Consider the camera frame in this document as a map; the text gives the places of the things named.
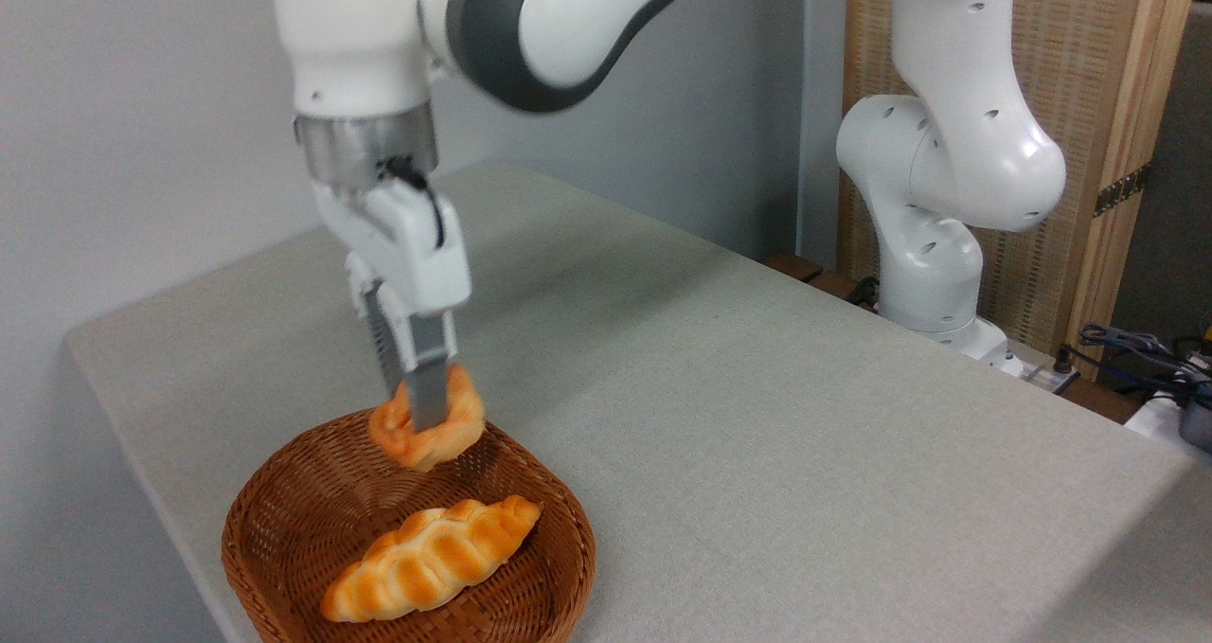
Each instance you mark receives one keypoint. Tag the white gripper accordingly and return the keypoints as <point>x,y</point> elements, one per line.
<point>417,255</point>

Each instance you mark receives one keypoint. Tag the round knotted bread roll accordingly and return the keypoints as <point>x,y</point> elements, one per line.
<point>469,416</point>

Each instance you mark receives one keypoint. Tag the long braided bread loaf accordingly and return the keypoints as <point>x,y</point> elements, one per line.
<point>426,558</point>

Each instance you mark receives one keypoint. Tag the silver metal wrist flange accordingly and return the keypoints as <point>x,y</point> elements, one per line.
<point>350,151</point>

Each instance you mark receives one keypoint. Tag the brown wicker basket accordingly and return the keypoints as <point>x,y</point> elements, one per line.
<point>284,539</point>

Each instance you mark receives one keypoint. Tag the grey tablecloth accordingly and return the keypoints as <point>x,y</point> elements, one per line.
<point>757,435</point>

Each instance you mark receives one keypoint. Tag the black power plug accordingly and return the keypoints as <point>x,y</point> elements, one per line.
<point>1065,361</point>

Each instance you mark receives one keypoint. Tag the black metal screen hinge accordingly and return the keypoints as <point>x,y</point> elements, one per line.
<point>1122,190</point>

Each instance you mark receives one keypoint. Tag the white cloth piece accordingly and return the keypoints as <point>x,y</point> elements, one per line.
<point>1150,420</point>

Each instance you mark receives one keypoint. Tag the wooden rattan screen panel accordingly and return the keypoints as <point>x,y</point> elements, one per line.
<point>1089,56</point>

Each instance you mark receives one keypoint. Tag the dark grey partition panel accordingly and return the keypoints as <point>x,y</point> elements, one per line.
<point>1174,245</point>

